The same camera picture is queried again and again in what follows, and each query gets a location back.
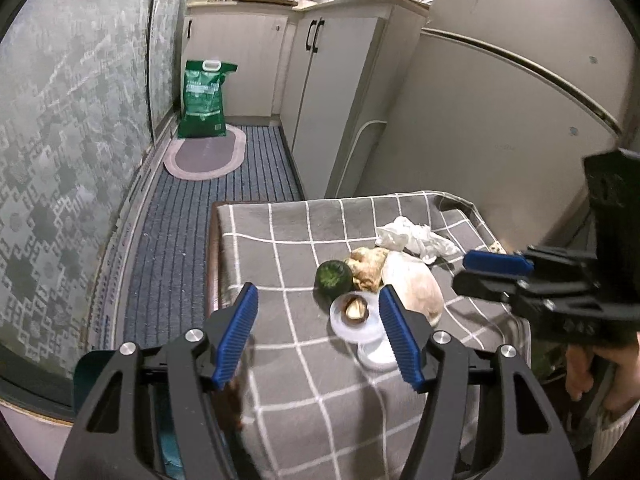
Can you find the green rice bag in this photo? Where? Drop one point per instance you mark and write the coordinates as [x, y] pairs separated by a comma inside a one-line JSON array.
[[202, 105]]

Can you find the person's right forearm white sleeve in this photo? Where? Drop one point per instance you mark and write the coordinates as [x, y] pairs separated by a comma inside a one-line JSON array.
[[617, 440]]

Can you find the blue striped carpet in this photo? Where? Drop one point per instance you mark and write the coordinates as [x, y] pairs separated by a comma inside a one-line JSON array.
[[170, 240]]

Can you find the white pipe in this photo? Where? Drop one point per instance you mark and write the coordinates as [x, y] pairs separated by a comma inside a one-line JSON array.
[[356, 140]]

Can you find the person's right hand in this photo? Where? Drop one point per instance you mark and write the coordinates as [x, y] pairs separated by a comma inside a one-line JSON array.
[[620, 375]]

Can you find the beige ginger piece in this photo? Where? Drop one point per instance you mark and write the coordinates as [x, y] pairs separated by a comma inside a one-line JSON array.
[[367, 270]]

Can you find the brown nut shell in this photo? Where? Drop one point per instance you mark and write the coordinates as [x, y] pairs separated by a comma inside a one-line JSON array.
[[356, 308]]

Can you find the white tissue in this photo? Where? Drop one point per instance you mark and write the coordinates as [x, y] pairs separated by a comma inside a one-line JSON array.
[[415, 237]]

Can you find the frosted patterned glass door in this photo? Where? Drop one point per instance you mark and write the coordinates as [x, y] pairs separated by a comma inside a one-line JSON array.
[[75, 160]]

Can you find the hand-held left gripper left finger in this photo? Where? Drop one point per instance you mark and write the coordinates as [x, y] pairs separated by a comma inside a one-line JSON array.
[[235, 330]]

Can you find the oval pink floor mat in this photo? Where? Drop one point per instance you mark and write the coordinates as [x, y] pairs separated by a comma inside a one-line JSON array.
[[205, 155]]

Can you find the grey checked tablecloth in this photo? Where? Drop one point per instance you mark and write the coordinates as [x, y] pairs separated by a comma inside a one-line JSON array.
[[300, 240]]

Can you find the white round cap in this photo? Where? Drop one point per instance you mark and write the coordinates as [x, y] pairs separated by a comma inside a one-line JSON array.
[[375, 355]]

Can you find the dark green round squash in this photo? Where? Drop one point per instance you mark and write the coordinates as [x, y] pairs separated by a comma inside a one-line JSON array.
[[332, 277]]

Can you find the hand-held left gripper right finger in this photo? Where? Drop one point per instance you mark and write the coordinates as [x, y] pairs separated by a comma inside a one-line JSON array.
[[400, 340]]

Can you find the white low kitchen cabinet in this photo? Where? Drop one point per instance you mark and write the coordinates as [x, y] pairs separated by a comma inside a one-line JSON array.
[[240, 60]]

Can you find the teal trash bin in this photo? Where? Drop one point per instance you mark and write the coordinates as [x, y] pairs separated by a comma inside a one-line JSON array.
[[92, 365]]

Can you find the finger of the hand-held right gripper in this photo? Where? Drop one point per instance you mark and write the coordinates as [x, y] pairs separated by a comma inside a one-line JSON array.
[[485, 285], [495, 261]]

